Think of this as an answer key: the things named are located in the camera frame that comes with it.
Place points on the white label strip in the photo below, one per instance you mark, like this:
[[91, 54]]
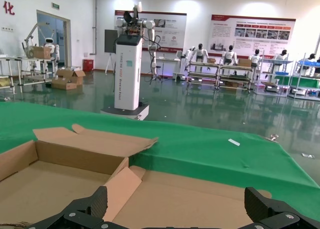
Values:
[[233, 142]]

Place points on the white black humanoid robot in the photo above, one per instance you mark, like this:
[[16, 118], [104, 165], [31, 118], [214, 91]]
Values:
[[255, 59], [51, 47], [200, 54], [230, 56], [282, 56], [311, 57]]

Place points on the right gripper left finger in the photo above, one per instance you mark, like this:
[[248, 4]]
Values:
[[97, 201]]

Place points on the cardboard box round hole lid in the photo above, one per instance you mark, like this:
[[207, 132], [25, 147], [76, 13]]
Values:
[[187, 201]]

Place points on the red bin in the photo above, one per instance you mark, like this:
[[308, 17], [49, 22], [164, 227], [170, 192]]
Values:
[[88, 65]]

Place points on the small wall info poster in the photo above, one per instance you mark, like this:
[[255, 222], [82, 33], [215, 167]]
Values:
[[172, 34]]

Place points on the closed cardboard carton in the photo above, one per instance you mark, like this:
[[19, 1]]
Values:
[[41, 52]]

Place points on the open flap cardboard carton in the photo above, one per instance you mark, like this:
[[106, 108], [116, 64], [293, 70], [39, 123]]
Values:
[[73, 75]]

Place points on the wide wall info poster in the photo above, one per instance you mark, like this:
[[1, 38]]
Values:
[[252, 34]]

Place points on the white tower mobile robot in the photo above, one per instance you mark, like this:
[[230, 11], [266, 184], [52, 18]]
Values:
[[127, 71]]

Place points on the green exit sign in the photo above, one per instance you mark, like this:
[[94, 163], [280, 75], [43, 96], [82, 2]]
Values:
[[55, 5]]

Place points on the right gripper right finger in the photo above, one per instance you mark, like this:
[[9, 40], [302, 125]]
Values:
[[255, 204]]

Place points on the green table cloth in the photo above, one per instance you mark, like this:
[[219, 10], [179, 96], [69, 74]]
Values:
[[200, 149]]

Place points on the metal pipe work rack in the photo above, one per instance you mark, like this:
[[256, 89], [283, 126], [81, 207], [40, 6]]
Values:
[[235, 75], [275, 75], [10, 61], [305, 82], [37, 64], [205, 72]]

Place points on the red wall character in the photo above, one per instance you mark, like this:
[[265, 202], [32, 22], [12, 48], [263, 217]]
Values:
[[8, 7]]

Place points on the grey wall pipe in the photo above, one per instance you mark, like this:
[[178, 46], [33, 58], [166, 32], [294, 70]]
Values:
[[95, 21]]

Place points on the blue glass door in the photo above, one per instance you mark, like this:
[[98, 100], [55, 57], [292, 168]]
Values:
[[53, 29]]

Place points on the black board on easel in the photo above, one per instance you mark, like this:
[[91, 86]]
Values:
[[110, 41]]

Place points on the flat cardboard carton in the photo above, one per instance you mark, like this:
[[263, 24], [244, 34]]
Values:
[[63, 84]]

